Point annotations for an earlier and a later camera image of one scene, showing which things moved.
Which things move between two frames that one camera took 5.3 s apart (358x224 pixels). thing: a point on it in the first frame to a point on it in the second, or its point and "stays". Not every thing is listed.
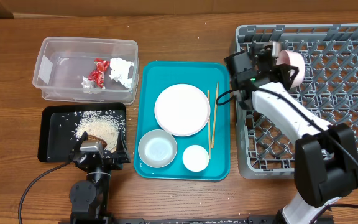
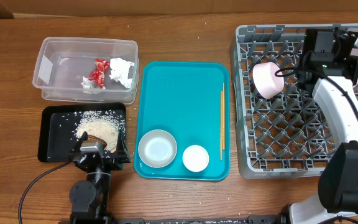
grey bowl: (157, 148) stays
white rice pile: (105, 124) stays
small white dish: (196, 158) stays
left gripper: (122, 156) stays
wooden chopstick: (209, 126) to (221, 125)
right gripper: (281, 70) to (352, 61)
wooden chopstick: (215, 119) to (223, 117)
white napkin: (120, 71) stays
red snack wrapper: (98, 74) stays
